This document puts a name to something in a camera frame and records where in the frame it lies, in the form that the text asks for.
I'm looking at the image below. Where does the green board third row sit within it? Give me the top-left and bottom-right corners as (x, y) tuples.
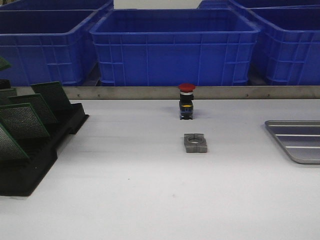
(0, 103), (50, 140)

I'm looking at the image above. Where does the green board rearmost right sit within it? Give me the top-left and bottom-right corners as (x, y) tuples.
(31, 81), (72, 112)

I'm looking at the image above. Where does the green board second row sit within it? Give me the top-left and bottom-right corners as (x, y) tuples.
(8, 93), (58, 125)

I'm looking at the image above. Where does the silver metal tray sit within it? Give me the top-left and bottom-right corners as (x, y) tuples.
(264, 120), (320, 165)

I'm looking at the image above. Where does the black slotted board rack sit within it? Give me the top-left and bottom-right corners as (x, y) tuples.
(0, 79), (90, 198)

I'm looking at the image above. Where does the green board front left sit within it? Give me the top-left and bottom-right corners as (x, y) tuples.
(0, 124), (30, 164)

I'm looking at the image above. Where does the green board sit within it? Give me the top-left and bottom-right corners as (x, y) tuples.
(0, 88), (17, 106)
(0, 124), (30, 164)

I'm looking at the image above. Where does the green board far left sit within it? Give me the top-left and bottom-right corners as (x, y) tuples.
(0, 88), (17, 106)

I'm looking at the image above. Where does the red emergency stop button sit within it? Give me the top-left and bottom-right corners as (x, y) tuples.
(178, 83), (196, 120)

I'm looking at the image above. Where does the grey metal clamp block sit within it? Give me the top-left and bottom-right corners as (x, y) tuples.
(183, 133), (208, 153)

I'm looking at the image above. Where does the blue centre plastic crate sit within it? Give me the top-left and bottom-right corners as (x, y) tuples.
(90, 9), (259, 87)

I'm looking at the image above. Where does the blue right rear crate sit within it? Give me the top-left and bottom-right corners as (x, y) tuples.
(198, 0), (320, 9)

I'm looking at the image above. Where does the blue left front crate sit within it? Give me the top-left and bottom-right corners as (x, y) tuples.
(0, 10), (99, 87)

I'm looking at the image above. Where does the blue right front crate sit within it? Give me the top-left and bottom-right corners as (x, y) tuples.
(248, 7), (320, 86)

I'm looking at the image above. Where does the steel table edge rail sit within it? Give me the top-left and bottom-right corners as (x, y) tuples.
(11, 85), (320, 100)

